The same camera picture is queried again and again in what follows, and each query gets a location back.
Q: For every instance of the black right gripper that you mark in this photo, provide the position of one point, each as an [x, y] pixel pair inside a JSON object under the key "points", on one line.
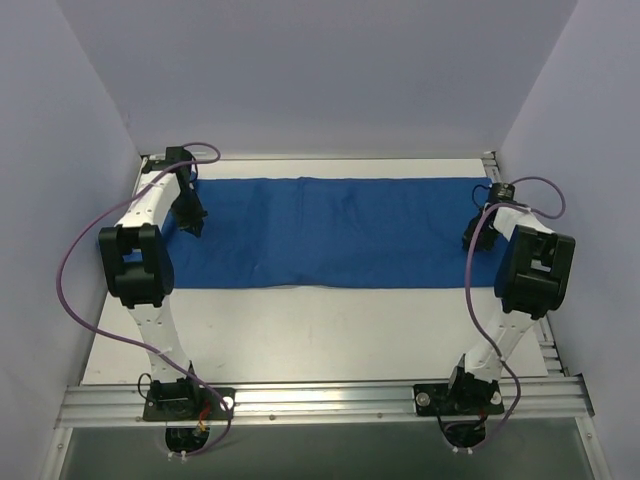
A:
{"points": [[476, 236]]}

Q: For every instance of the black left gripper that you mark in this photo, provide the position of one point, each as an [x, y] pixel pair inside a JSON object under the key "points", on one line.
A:
{"points": [[189, 216]]}

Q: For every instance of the blue surgical cloth wrap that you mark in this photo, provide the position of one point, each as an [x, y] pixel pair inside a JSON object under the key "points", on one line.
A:
{"points": [[345, 233]]}

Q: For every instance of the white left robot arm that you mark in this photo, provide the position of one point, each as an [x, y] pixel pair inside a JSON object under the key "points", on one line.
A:
{"points": [[138, 268]]}

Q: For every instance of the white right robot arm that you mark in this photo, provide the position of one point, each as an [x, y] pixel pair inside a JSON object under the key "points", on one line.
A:
{"points": [[463, 375]]}

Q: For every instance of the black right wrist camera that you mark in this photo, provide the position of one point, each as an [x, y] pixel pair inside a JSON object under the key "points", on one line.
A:
{"points": [[500, 192]]}

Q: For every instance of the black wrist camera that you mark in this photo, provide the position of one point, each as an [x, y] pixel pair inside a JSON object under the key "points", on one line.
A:
{"points": [[500, 192], [177, 154]]}

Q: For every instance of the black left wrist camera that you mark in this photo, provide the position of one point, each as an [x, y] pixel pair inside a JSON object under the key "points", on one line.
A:
{"points": [[177, 154]]}

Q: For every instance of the aluminium back rail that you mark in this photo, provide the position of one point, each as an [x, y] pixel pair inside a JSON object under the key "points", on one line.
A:
{"points": [[490, 155]]}

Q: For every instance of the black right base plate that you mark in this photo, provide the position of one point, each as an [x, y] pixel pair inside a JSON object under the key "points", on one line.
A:
{"points": [[439, 398]]}

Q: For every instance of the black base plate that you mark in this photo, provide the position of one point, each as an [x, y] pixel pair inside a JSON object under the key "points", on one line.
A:
{"points": [[180, 402], [439, 398]]}

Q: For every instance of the aluminium frame rail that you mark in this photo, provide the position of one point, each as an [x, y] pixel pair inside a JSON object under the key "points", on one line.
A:
{"points": [[111, 406]]}

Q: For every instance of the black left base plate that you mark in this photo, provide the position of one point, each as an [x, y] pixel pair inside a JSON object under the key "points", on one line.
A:
{"points": [[180, 402]]}

